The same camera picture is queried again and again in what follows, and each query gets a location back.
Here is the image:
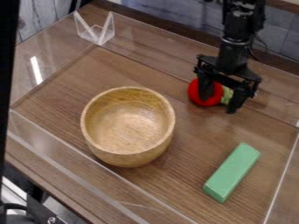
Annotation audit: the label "green rectangular block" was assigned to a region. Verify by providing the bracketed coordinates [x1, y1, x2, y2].
[202, 143, 260, 204]

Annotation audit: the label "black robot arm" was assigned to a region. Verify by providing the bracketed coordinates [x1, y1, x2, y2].
[193, 0, 266, 114]

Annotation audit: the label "red plush fruit green leaves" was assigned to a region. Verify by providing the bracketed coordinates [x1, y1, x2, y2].
[188, 79, 233, 107]

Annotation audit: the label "black metal bracket with cable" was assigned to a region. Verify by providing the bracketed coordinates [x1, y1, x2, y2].
[0, 195, 68, 224]

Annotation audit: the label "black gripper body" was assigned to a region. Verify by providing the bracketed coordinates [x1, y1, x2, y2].
[193, 54, 261, 98]

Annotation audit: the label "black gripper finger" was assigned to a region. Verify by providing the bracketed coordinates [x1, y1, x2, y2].
[198, 75, 214, 102]
[226, 89, 248, 114]

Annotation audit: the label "clear acrylic tray enclosure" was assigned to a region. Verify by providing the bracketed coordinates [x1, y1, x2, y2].
[6, 6, 299, 224]

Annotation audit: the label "wooden bowl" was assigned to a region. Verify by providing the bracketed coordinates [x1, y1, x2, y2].
[80, 86, 174, 167]

